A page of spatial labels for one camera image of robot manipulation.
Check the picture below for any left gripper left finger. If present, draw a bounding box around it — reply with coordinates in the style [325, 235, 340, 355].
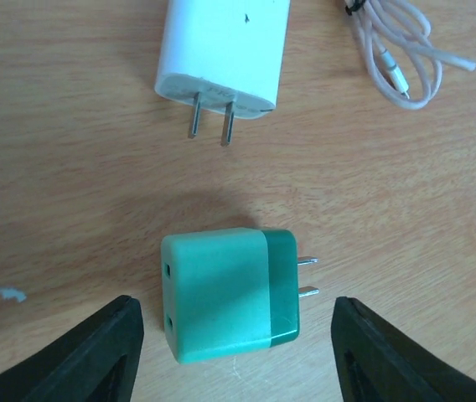
[0, 296, 144, 401]

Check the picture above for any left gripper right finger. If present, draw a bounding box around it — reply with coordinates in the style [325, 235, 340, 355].
[331, 296, 476, 401]

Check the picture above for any green plug adapter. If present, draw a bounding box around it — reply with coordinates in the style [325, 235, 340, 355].
[160, 228, 318, 363]

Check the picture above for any thin white charger cable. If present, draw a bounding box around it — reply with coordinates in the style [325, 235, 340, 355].
[342, 0, 476, 111]

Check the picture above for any small white cube charger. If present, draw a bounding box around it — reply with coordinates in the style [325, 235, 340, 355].
[154, 0, 291, 146]

